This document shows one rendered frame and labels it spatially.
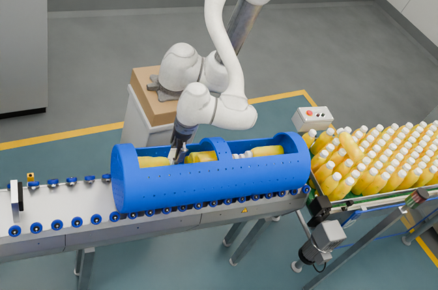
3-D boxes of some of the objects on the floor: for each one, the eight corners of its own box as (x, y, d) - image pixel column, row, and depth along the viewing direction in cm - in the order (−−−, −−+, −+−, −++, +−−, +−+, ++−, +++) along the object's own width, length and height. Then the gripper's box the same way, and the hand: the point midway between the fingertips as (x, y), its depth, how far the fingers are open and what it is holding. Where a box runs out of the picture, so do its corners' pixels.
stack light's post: (302, 287, 283) (397, 206, 205) (306, 286, 285) (403, 205, 207) (304, 293, 281) (402, 214, 203) (309, 292, 283) (408, 212, 205)
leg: (221, 240, 289) (252, 192, 244) (229, 238, 291) (261, 191, 247) (224, 247, 286) (256, 201, 241) (231, 246, 288) (264, 199, 243)
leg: (227, 259, 281) (261, 213, 236) (235, 257, 283) (270, 212, 239) (231, 266, 278) (264, 222, 233) (238, 265, 280) (274, 221, 236)
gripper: (169, 111, 161) (159, 147, 178) (180, 145, 152) (168, 180, 169) (188, 110, 164) (175, 146, 181) (199, 143, 155) (185, 178, 172)
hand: (173, 158), depth 173 cm, fingers closed on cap, 4 cm apart
